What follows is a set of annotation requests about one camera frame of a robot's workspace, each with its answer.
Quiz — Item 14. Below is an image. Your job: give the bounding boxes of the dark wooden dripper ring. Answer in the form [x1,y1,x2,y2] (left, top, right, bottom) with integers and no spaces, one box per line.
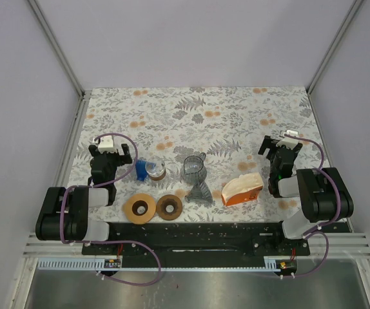
[155,194,183,221]

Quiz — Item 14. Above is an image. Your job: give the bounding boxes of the grey glass server jug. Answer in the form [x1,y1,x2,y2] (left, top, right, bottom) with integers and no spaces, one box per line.
[182,152,207,185]

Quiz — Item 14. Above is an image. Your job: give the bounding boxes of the grey glass dripper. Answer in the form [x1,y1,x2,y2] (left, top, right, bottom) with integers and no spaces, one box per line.
[185,182,213,203]

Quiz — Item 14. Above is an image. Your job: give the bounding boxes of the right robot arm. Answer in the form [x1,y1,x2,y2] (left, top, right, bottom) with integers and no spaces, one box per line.
[258,130,354,255]

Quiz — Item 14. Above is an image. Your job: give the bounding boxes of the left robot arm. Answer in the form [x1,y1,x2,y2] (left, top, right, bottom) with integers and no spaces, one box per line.
[35,144,132,254]

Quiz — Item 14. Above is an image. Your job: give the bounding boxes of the blue plastic dripper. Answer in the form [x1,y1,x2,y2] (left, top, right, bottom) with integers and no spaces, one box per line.
[135,160,148,182]

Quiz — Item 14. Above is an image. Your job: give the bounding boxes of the orange coffee filter box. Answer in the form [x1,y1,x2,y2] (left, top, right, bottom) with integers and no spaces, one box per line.
[221,173,264,207]

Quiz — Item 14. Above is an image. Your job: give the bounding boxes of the clear glass carafe wood collar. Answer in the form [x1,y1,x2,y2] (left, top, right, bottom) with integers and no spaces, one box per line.
[145,162,166,181]

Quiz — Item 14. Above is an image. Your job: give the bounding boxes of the floral table mat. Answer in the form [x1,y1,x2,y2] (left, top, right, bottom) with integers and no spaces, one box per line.
[68,86,327,222]

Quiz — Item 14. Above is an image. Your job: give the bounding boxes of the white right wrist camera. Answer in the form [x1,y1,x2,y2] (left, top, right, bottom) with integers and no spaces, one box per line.
[277,129,298,149]

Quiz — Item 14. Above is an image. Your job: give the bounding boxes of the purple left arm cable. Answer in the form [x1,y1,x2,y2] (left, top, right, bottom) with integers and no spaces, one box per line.
[59,133,162,286]

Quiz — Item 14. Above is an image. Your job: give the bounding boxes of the light wooden dripper ring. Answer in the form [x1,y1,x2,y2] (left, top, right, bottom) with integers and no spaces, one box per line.
[122,193,158,225]

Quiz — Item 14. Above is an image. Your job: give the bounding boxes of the white slotted cable duct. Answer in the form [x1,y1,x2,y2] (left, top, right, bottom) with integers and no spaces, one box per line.
[37,257,122,271]

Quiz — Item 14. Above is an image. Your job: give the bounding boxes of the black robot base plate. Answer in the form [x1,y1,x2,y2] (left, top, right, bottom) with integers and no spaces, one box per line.
[82,223,310,268]

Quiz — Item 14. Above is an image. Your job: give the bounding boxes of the aluminium frame rails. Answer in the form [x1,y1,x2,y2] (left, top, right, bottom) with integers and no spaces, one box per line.
[7,0,370,309]

